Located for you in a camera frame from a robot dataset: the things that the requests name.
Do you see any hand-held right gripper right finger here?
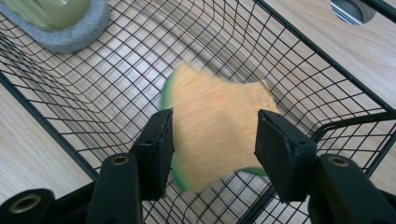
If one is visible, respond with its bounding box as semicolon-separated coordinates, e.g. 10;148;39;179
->
253;109;318;203

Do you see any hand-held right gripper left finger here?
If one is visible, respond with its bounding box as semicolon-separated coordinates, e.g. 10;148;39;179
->
130;107;176;202

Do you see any yellow and green sponge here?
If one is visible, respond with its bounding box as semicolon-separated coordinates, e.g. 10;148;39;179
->
159;63;278;192

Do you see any black wire basket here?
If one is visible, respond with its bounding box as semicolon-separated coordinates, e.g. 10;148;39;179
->
0;0;396;224

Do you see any black metal bar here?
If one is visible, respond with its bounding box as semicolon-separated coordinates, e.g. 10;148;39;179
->
361;0;396;23

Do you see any round table cable hole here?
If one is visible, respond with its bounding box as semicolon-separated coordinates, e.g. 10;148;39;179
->
330;0;377;26

